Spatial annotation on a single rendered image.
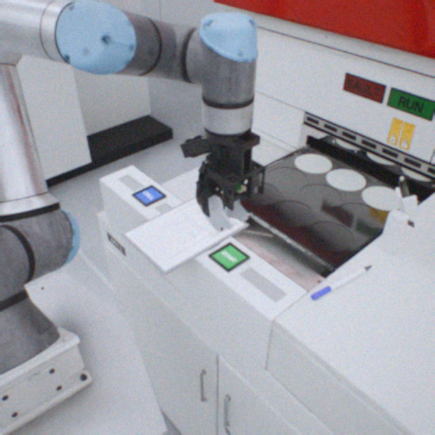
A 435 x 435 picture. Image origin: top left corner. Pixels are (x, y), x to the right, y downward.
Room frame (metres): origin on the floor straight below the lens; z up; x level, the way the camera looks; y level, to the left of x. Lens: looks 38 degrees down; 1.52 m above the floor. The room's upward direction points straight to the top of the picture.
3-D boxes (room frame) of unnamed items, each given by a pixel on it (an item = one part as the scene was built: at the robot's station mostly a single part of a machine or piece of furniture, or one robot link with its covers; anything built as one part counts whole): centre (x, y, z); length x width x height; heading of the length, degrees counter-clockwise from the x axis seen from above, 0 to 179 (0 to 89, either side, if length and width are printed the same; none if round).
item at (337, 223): (0.87, -0.26, 0.90); 0.34 x 0.34 x 0.01; 41
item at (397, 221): (0.61, -0.34, 1.03); 0.06 x 0.04 x 0.13; 131
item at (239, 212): (0.60, -0.03, 1.06); 0.06 x 0.03 x 0.09; 42
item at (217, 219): (0.58, -0.01, 1.06); 0.06 x 0.03 x 0.09; 42
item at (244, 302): (0.68, 0.06, 0.89); 0.55 x 0.09 x 0.14; 41
